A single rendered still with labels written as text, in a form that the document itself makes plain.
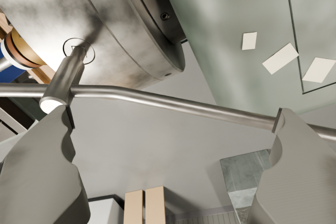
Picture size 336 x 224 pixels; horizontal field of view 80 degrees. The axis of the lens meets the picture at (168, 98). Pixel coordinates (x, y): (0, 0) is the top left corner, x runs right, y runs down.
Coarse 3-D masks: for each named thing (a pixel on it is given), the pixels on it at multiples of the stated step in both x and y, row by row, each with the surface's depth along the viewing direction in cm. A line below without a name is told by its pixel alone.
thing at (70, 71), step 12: (72, 48) 22; (84, 48) 22; (72, 60) 19; (60, 72) 18; (72, 72) 18; (48, 84) 17; (60, 84) 17; (48, 96) 16; (60, 96) 16; (72, 96) 18; (48, 108) 16
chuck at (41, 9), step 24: (0, 0) 20; (24, 0) 20; (48, 0) 19; (72, 0) 19; (24, 24) 21; (48, 24) 21; (72, 24) 20; (96, 24) 20; (48, 48) 22; (96, 48) 22; (120, 48) 22; (96, 72) 25; (120, 72) 26; (144, 72) 27
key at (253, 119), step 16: (0, 96) 17; (16, 96) 17; (32, 96) 17; (80, 96) 18; (96, 96) 18; (112, 96) 18; (128, 96) 18; (144, 96) 17; (160, 96) 18; (192, 112) 17; (208, 112) 17; (224, 112) 17; (240, 112) 17; (320, 128) 16
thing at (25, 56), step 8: (8, 32) 36; (16, 32) 34; (8, 40) 35; (16, 40) 34; (8, 48) 35; (16, 48) 35; (24, 48) 34; (16, 56) 36; (24, 56) 36; (32, 56) 35; (24, 64) 37; (32, 64) 37; (40, 64) 38
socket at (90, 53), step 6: (66, 42) 22; (72, 42) 22; (78, 42) 22; (84, 42) 22; (66, 48) 22; (90, 48) 22; (66, 54) 23; (90, 54) 23; (84, 60) 23; (90, 60) 23
